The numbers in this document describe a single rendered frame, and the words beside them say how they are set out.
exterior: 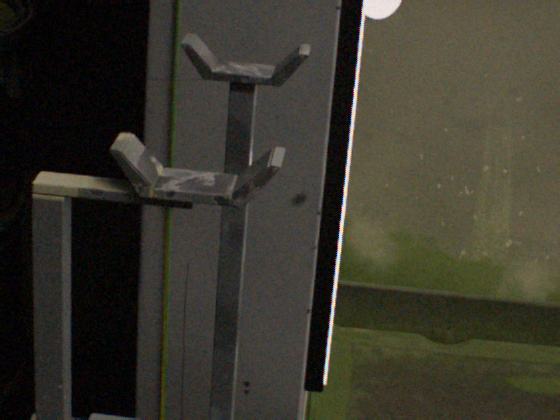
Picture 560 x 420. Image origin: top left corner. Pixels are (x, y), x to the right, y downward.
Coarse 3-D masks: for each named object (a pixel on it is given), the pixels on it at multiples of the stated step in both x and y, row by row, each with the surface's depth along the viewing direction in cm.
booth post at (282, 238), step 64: (192, 0) 110; (256, 0) 109; (320, 0) 109; (192, 64) 112; (320, 64) 111; (192, 128) 115; (256, 128) 114; (320, 128) 114; (320, 192) 116; (192, 256) 120; (256, 256) 119; (192, 320) 123; (256, 320) 122; (192, 384) 126; (256, 384) 125
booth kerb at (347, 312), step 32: (352, 288) 262; (384, 288) 261; (416, 288) 261; (352, 320) 265; (384, 320) 264; (416, 320) 263; (448, 320) 263; (480, 320) 262; (512, 320) 261; (544, 320) 261
